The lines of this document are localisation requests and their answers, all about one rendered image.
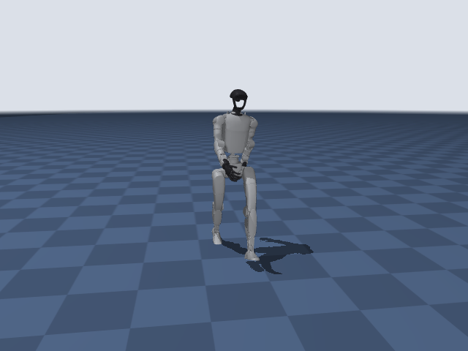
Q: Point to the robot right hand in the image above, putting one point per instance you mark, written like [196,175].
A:
[229,171]

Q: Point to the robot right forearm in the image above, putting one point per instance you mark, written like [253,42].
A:
[219,152]

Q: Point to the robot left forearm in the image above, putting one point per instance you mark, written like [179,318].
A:
[245,155]

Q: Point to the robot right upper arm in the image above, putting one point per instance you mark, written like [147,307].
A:
[218,122]

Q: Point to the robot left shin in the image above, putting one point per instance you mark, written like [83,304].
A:
[250,228]

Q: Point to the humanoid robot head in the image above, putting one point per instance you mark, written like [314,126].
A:
[238,95]

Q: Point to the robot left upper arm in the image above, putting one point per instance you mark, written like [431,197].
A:
[253,126]

